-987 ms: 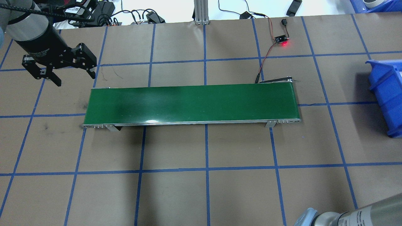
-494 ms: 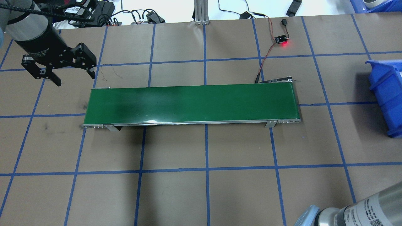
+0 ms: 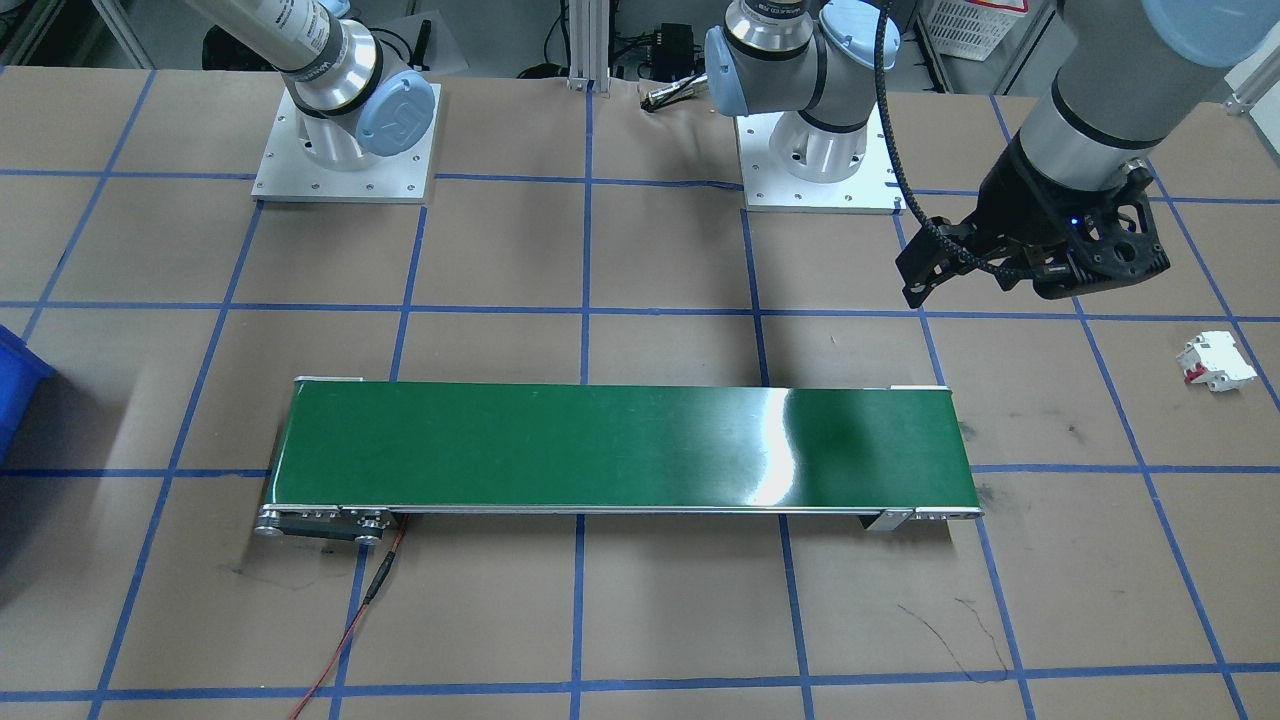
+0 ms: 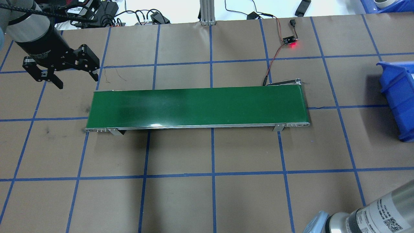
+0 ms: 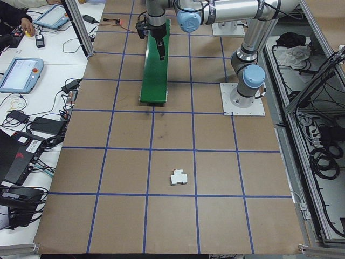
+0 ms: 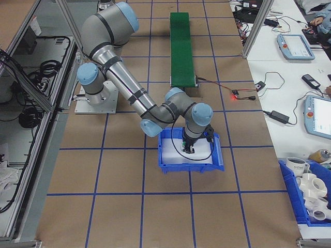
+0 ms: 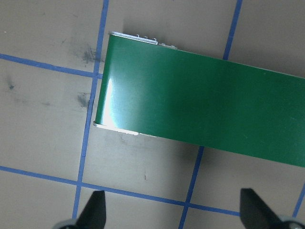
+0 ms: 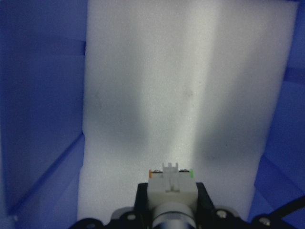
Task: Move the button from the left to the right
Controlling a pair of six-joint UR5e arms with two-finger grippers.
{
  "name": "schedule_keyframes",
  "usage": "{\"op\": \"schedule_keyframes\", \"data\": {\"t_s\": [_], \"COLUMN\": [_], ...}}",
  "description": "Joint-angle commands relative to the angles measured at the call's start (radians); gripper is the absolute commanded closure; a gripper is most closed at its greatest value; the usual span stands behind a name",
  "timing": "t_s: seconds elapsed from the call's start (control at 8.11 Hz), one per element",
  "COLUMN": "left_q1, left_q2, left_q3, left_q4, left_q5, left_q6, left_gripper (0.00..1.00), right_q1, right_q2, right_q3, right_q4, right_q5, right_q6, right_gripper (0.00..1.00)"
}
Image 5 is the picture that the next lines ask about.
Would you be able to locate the bystander hand with dark sleeve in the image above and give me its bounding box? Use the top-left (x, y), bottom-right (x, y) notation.
top-left (20, 17), bottom-right (36, 36)

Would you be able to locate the large black power brick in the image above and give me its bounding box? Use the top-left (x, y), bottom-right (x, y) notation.
top-left (29, 116), bottom-right (67, 136)

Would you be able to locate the red and black wire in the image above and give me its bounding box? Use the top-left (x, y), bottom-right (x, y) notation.
top-left (98, 17), bottom-right (140, 35)

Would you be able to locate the small brown circuit board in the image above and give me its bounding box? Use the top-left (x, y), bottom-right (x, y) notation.
top-left (66, 90), bottom-right (79, 105)

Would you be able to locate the green belt conveyor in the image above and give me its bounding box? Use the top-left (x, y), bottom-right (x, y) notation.
top-left (139, 18), bottom-right (173, 107)

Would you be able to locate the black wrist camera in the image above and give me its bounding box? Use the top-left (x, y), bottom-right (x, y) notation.
top-left (135, 15), bottom-right (149, 40)

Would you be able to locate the dark bystander sleeve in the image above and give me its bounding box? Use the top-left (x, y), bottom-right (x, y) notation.
top-left (0, 0), bottom-right (33, 36)

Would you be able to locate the aluminium table corner rail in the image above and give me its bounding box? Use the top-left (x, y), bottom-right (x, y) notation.
top-left (298, 242), bottom-right (345, 256)
top-left (0, 241), bottom-right (42, 256)

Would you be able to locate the blue-grey teach pendant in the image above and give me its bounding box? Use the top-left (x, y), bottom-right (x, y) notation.
top-left (33, 4), bottom-right (71, 31)
top-left (0, 58), bottom-right (45, 94)

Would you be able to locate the white crumpled cloth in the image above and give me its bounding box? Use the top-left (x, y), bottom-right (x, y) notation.
top-left (277, 44), bottom-right (312, 70)

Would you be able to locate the black laptop with red logo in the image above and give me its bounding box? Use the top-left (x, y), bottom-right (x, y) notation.
top-left (0, 131), bottom-right (47, 186)

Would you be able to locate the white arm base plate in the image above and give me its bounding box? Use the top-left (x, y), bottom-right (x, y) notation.
top-left (211, 23), bottom-right (247, 37)
top-left (220, 82), bottom-right (266, 118)

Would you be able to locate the black computer box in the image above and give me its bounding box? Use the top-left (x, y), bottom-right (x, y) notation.
top-left (0, 186), bottom-right (45, 230)

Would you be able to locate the black crumpled cloth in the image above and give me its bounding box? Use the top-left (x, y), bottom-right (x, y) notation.
top-left (276, 31), bottom-right (307, 47)

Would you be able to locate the black coiled cable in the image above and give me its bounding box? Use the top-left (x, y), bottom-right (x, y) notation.
top-left (309, 145), bottom-right (342, 180)

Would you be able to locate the yellow wire loop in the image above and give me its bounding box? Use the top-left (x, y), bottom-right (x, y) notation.
top-left (7, 99), bottom-right (28, 111)

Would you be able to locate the aluminium profile post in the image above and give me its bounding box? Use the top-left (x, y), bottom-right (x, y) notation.
top-left (61, 0), bottom-right (95, 58)

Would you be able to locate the white red circuit breaker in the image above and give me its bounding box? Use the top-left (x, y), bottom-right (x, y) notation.
top-left (170, 168), bottom-right (189, 187)

